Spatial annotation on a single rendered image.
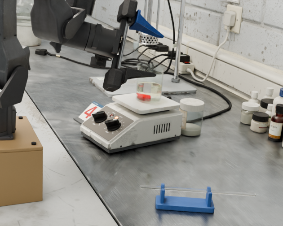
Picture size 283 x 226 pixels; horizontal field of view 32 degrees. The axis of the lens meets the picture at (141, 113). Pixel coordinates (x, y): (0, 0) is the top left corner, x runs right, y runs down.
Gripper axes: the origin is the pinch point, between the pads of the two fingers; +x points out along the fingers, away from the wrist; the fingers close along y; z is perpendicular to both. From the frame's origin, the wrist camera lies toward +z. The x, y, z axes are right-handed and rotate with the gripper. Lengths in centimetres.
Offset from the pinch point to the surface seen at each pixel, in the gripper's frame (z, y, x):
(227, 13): 47, -33, 37
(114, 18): 156, -56, 20
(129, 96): 14.7, 7.3, 2.3
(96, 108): 24.6, 10.6, -2.9
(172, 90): 46, -3, 23
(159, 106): 7.6, 9.1, 7.9
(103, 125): 10.6, 15.7, -3.2
